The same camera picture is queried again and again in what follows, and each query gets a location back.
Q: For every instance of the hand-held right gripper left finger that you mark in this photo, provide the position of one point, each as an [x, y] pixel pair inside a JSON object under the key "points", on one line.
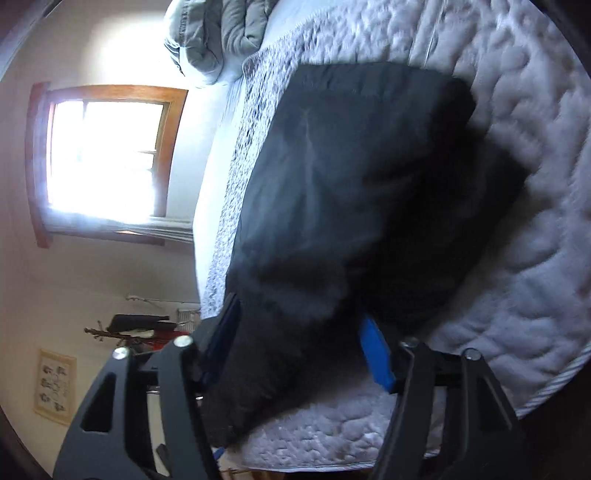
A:
{"points": [[225, 334]]}

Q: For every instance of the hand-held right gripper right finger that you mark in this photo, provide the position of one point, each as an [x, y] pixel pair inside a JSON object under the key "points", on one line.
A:
{"points": [[376, 355]]}

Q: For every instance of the black pants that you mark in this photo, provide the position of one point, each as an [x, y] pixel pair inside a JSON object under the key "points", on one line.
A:
{"points": [[346, 184]]}

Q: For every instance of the white slatted rack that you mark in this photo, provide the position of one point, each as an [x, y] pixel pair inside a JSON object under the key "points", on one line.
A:
{"points": [[188, 319]]}

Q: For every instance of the red bag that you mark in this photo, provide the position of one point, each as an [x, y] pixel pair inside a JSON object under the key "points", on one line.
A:
{"points": [[161, 341]]}

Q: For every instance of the grey striped curtain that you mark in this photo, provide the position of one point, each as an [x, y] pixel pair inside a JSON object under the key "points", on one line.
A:
{"points": [[171, 228]]}

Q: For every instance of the wooden coat rack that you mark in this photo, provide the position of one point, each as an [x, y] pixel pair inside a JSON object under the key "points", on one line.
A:
{"points": [[99, 332]]}

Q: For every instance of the light blue bed sheet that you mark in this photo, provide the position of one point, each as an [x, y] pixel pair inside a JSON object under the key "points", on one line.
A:
{"points": [[212, 207]]}

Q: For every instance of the wooden framed window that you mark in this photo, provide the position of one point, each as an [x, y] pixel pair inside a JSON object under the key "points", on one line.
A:
{"points": [[106, 152]]}

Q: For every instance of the grey leaf-print quilted bedspread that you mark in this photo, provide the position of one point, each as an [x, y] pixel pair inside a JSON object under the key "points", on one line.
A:
{"points": [[508, 115]]}

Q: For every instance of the grey crumpled comforter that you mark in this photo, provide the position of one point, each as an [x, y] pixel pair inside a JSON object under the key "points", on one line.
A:
{"points": [[207, 41]]}

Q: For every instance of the framed wall picture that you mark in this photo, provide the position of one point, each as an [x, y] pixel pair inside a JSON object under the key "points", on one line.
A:
{"points": [[55, 383]]}

